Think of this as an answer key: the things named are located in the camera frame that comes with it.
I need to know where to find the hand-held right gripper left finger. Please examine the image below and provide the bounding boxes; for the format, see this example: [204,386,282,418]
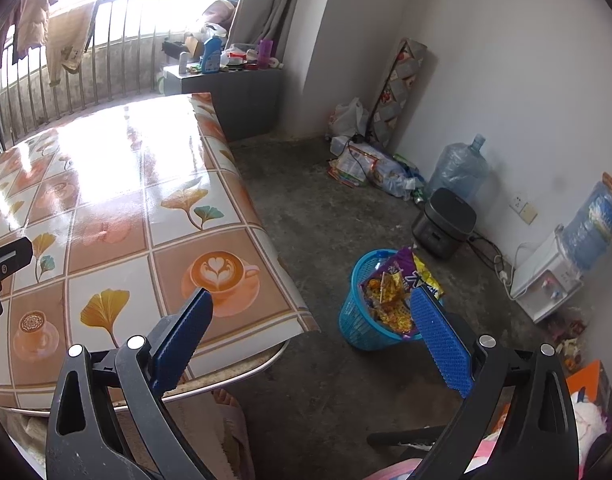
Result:
[46,288,214,480]

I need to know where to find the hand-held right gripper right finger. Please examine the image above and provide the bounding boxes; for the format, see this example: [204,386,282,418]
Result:
[410,285,579,480]

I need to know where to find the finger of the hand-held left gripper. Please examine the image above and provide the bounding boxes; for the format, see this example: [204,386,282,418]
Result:
[0,236,34,321]

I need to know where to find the yellow snack packet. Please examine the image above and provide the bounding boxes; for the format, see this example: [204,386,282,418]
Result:
[361,272,422,337]

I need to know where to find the blue plastic basket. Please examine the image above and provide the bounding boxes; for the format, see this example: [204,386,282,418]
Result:
[338,248,444,352]

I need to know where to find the table with patterned tablecloth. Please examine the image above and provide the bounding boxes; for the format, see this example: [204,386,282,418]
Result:
[0,92,322,401]

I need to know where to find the white water dispenser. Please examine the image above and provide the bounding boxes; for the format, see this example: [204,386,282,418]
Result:
[510,232,584,323]

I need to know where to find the black rice cooker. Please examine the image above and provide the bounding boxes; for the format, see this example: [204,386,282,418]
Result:
[411,187,478,261]

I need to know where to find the scattered floor wrappers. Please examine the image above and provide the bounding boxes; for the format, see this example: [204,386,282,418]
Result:
[546,307,587,366]

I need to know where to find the pink cloth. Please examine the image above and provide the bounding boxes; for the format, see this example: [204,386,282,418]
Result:
[361,427,517,480]

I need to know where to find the orange box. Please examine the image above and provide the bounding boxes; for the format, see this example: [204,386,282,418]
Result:
[566,360,612,436]

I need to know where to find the clear water jug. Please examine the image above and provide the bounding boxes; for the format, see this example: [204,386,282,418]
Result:
[425,133,491,203]

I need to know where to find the clear bag of packets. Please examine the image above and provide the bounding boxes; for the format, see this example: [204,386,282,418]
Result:
[328,137,427,201]

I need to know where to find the blue water jug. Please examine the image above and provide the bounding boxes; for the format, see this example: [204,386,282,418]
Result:
[558,180,612,271]

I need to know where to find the cream hanging garment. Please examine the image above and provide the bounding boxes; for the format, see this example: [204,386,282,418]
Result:
[46,2,97,86]

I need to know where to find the metal window railing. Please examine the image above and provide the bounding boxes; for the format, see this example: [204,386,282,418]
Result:
[0,0,207,146]

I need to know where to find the grey cabinet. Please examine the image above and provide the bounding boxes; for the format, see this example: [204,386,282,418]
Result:
[158,62,282,143]

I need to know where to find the white plastic bag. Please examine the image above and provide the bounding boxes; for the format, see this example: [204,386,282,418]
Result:
[328,97,369,141]

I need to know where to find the beige puffer jacket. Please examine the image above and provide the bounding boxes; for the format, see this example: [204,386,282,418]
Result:
[13,0,62,61]

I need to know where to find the folded patterned mat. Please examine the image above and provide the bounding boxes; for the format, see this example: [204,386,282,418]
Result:
[368,37,429,146]

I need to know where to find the blue detergent bottle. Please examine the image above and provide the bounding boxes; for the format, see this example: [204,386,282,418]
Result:
[201,35,223,73]

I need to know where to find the assorted small toiletries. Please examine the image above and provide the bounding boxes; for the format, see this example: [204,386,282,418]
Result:
[221,42,287,71]

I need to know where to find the pile of bags and clothes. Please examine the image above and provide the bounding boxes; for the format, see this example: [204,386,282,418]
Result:
[186,0,247,46]

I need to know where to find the grey curtain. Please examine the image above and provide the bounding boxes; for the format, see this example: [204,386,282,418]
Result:
[228,0,339,53]

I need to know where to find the black power cable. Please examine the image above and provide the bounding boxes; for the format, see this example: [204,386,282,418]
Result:
[467,232,512,281]

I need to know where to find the white power cable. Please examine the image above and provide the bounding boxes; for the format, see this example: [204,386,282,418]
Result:
[495,241,537,287]

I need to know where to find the wall socket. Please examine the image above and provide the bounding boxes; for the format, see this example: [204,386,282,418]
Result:
[509,192,538,225]

